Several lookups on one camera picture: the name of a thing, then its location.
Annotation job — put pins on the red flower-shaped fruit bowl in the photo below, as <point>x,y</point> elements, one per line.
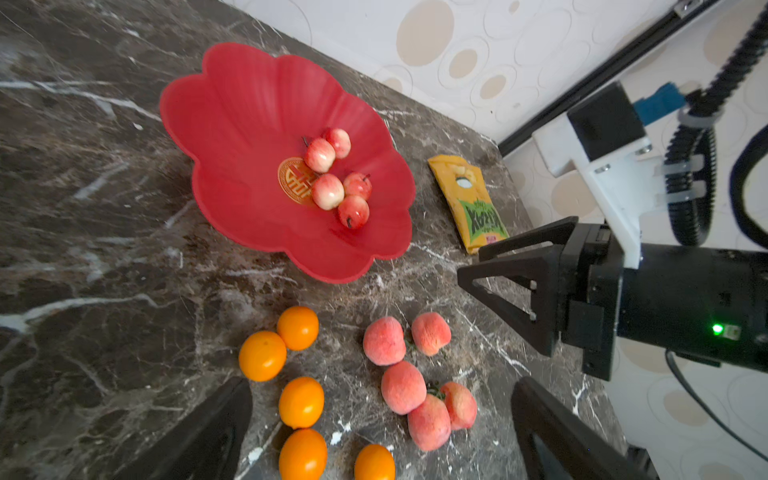
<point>244,118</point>

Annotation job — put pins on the orange lower right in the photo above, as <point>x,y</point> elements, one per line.
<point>375,462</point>

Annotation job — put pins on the right black corner post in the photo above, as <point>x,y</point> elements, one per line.
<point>661,30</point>

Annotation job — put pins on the yellow green snack bag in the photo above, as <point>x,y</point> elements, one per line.
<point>462,184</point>

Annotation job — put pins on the orange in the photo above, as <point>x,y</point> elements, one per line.
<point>303,455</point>
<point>298,326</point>
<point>375,462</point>
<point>262,356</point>
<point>301,403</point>

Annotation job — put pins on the orange lower left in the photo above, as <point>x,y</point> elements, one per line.
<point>303,455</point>

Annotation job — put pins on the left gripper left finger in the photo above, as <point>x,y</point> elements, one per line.
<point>206,444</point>

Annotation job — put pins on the orange top right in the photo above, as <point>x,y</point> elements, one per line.
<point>298,326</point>

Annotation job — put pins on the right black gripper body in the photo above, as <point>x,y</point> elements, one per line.
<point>594,280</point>

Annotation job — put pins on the pink peach top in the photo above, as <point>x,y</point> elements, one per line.
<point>384,342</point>

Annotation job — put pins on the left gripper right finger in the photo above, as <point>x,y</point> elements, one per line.
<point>556,444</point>

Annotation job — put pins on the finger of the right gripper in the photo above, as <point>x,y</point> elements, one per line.
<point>535,269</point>
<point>556,233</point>

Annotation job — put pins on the orange middle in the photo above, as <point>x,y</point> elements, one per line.
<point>301,403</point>

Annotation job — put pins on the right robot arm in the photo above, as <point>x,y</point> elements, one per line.
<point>644,273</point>

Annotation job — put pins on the small red apple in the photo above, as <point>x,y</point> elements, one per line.
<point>353,212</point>
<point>358,184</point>
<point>340,141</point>

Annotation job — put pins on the orange top left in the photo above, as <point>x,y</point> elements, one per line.
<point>262,356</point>

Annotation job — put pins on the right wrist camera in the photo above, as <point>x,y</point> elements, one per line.
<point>603,139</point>

